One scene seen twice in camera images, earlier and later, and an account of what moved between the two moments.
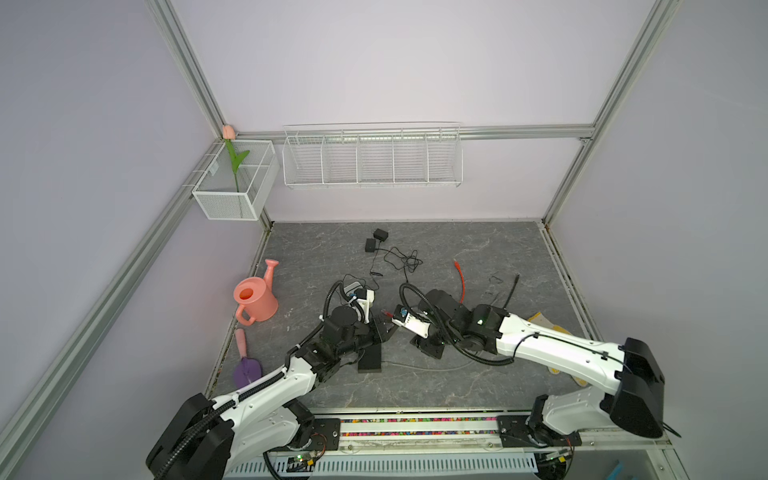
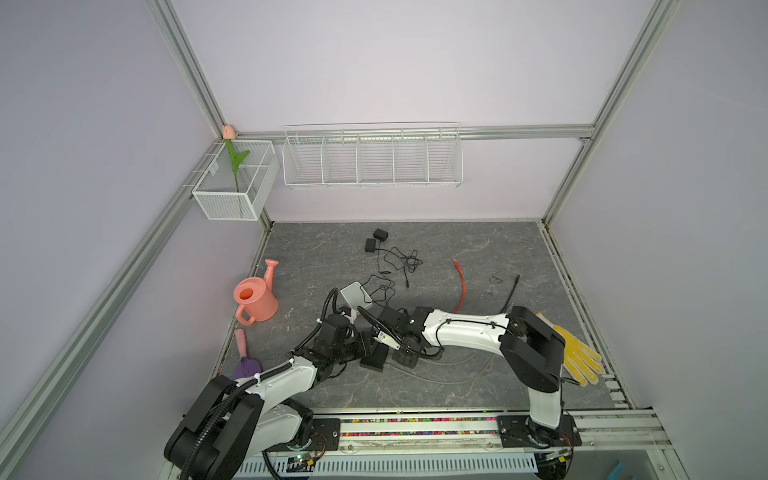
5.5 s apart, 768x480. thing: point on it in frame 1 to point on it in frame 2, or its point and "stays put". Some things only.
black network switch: (371, 361) stays put
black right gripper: (422, 344) to (405, 360)
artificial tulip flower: (229, 134) stays put
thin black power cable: (357, 278) to (384, 279)
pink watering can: (257, 296) stays put
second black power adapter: (380, 234) stays put
